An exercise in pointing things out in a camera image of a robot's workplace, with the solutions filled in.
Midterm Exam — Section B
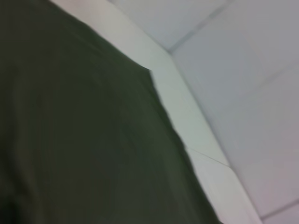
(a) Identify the dark green shirt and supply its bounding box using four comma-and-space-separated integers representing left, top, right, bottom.
0, 0, 225, 224

